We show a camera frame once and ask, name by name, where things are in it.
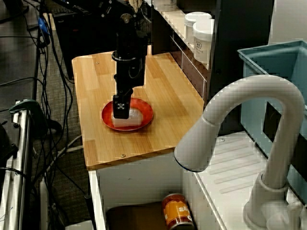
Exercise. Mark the white lidded jar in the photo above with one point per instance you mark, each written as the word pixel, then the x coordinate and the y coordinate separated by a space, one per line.
pixel 190 26
pixel 163 4

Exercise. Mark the white jar with printed label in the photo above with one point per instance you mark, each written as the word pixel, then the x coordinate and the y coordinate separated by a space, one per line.
pixel 202 48

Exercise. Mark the red round plate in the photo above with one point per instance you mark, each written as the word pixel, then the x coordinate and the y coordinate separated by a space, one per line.
pixel 145 112

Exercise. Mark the orange soup can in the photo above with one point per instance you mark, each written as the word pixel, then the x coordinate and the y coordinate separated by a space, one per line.
pixel 175 210

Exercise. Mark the grey toy faucet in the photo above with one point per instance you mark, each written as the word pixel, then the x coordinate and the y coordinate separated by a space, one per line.
pixel 263 88

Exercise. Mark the dark tile backsplash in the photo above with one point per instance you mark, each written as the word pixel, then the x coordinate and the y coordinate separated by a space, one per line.
pixel 192 74

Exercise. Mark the black computer tower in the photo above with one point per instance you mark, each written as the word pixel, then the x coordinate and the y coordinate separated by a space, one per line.
pixel 79 48

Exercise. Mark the small white block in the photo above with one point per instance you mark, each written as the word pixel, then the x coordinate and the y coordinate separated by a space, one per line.
pixel 134 119

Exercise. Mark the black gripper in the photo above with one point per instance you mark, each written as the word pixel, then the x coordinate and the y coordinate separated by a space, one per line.
pixel 129 72

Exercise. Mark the brown board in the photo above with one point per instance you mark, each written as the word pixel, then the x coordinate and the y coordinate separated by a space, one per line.
pixel 134 215

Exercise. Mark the green clamp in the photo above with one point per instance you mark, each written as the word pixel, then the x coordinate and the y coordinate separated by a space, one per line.
pixel 24 105

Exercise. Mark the black shelf end panel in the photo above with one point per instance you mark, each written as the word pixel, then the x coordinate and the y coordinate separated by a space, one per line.
pixel 163 36

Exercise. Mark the teal plastic bin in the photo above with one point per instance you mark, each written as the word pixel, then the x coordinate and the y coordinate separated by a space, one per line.
pixel 254 95

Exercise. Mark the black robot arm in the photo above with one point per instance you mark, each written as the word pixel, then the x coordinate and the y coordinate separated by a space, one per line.
pixel 130 40

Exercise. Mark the aluminium frame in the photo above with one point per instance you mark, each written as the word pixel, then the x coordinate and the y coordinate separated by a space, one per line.
pixel 22 148

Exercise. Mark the black cabinet column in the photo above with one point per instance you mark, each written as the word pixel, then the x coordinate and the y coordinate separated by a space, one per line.
pixel 239 36

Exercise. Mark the beige shelf ledge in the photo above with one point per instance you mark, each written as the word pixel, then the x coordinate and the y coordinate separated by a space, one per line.
pixel 175 21

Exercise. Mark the white toy sink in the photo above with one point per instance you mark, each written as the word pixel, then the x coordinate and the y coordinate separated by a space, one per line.
pixel 235 155

